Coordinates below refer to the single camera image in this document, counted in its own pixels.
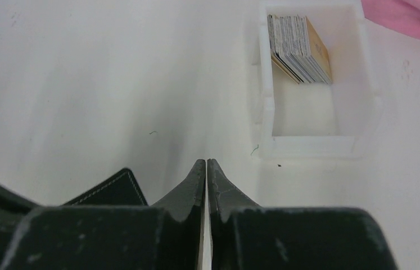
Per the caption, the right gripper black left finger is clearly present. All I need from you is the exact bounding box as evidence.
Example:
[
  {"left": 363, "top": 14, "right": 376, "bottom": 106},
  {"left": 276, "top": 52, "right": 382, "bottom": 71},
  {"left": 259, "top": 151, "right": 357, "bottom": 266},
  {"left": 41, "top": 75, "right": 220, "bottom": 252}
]
[{"left": 0, "top": 159, "right": 206, "bottom": 269}]

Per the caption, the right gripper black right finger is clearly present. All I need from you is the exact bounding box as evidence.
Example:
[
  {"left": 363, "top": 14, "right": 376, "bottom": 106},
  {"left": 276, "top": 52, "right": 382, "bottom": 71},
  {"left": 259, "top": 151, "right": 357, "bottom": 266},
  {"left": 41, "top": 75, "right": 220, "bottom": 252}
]
[{"left": 206, "top": 159, "right": 398, "bottom": 269}]

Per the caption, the black leather card holder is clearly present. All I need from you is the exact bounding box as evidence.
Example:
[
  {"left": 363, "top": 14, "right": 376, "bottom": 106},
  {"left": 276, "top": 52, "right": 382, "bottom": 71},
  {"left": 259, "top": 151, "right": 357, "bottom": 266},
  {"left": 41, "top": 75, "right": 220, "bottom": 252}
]
[{"left": 64, "top": 168, "right": 148, "bottom": 206}]

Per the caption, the stack of cards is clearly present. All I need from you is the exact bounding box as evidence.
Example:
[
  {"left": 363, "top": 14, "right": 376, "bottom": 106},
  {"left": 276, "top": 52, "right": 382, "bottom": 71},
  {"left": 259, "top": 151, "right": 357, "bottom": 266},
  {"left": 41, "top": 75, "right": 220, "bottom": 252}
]
[{"left": 267, "top": 14, "right": 333, "bottom": 84}]

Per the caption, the white plastic bin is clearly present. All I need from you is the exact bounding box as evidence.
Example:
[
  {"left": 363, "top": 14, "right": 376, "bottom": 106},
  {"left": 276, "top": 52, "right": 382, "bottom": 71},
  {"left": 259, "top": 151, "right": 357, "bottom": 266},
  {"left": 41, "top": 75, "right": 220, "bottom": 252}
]
[{"left": 258, "top": 1, "right": 383, "bottom": 159}]

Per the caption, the pink crumpled cloth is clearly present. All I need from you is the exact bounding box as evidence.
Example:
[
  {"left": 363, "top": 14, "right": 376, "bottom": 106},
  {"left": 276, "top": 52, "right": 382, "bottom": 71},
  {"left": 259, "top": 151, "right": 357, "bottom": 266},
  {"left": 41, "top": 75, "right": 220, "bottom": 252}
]
[{"left": 361, "top": 0, "right": 420, "bottom": 39}]

